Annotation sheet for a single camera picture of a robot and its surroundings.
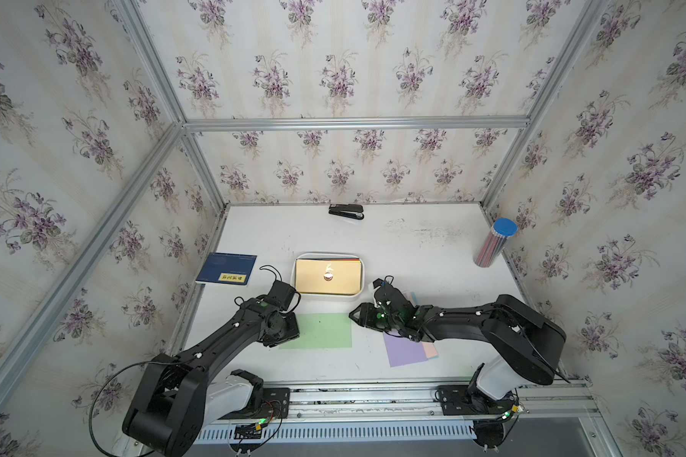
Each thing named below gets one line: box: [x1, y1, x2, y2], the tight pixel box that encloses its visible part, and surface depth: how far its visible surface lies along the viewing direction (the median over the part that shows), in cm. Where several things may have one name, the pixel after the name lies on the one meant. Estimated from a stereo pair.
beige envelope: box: [295, 258, 362, 296], surface depth 95 cm
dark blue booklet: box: [195, 252, 258, 287], surface depth 100 cm
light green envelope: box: [279, 313, 353, 350], surface depth 88 cm
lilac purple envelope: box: [383, 331, 428, 368], surface depth 83 cm
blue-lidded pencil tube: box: [472, 218, 519, 268], surface depth 92 cm
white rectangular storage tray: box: [290, 252, 365, 299], surface depth 95 cm
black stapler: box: [327, 203, 365, 221], surface depth 118 cm
